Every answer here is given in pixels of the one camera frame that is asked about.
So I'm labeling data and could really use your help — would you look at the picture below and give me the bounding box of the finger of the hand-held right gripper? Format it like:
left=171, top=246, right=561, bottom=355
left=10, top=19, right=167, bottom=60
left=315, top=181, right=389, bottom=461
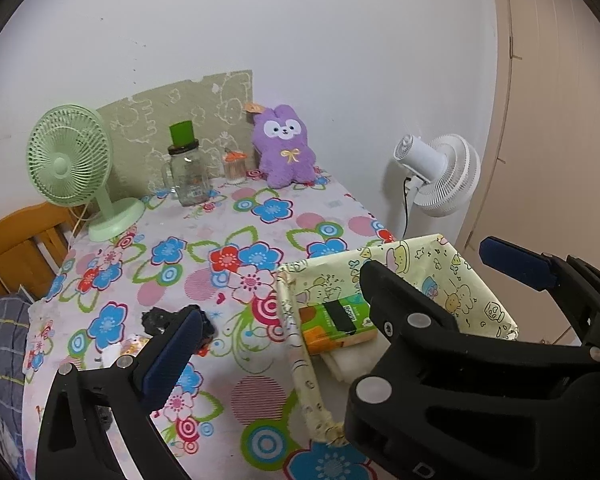
left=479, top=236, right=600, bottom=377
left=344, top=259, right=581, bottom=467

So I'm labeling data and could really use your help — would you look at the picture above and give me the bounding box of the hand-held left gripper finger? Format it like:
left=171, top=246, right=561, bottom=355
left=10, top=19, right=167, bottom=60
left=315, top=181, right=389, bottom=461
left=36, top=305, right=204, bottom=480

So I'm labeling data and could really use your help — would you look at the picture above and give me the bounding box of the yellow fabric storage box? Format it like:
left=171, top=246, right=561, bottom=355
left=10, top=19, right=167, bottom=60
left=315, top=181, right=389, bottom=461
left=275, top=232, right=521, bottom=448

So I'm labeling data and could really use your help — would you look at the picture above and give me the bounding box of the green orange tissue pack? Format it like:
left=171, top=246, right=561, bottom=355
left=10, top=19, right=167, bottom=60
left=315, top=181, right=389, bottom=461
left=300, top=294, right=378, bottom=356

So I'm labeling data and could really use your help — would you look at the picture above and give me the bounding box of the colourful cartoon box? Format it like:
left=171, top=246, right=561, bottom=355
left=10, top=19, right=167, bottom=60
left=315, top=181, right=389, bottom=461
left=122, top=335, right=151, bottom=358

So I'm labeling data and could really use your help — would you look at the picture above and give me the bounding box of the black plastic bag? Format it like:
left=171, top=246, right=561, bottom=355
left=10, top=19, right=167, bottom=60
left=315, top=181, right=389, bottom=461
left=141, top=304, right=217, bottom=356

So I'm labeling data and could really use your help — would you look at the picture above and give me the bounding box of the white crumpled wrapper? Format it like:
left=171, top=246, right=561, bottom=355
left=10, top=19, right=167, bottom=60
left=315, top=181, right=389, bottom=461
left=99, top=342, right=126, bottom=367

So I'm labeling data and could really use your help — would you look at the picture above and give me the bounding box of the white flat item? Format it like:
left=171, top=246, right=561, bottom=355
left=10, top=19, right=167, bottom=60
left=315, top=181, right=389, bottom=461
left=322, top=337, right=391, bottom=383

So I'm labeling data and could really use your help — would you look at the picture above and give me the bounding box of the floral tablecloth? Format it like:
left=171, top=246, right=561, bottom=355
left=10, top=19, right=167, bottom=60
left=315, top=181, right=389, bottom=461
left=21, top=167, right=398, bottom=480

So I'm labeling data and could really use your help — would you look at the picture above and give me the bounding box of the white standing fan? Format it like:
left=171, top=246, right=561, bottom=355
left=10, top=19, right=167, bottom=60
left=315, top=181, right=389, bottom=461
left=394, top=133, right=482, bottom=218

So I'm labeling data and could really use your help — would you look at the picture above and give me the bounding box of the beige door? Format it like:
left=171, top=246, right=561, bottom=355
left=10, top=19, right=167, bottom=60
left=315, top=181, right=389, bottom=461
left=460, top=0, right=600, bottom=346

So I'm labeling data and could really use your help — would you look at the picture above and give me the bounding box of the grey plaid pillow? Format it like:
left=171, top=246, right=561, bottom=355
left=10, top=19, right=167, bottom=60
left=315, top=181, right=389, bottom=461
left=0, top=292, right=33, bottom=411

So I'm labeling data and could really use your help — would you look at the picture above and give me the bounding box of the glass jar mug green lid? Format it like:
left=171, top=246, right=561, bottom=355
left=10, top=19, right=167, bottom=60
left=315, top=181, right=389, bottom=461
left=159, top=120, right=213, bottom=207

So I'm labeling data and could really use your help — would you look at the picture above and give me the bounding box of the purple plush bunny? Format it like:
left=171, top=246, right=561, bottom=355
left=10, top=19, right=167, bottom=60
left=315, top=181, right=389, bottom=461
left=245, top=102, right=318, bottom=190

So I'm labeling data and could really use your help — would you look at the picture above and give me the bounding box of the small container orange lid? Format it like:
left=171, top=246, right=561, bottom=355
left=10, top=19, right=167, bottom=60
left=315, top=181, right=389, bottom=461
left=223, top=149, right=247, bottom=185

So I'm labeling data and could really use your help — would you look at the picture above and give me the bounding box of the wooden chair back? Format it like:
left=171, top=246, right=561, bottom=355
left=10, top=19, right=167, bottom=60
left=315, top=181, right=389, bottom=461
left=0, top=202, right=88, bottom=296

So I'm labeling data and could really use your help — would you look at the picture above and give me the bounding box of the green desk fan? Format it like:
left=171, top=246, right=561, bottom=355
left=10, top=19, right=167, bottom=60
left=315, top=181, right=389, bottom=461
left=27, top=105, right=145, bottom=243

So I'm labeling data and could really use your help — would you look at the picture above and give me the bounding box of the patterned green board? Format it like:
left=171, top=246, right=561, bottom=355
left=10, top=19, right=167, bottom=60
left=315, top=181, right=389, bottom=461
left=96, top=70, right=255, bottom=196

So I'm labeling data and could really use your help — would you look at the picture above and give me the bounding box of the white fan cord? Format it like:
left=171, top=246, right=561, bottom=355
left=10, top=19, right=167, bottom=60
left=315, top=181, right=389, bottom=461
left=69, top=204, right=90, bottom=251

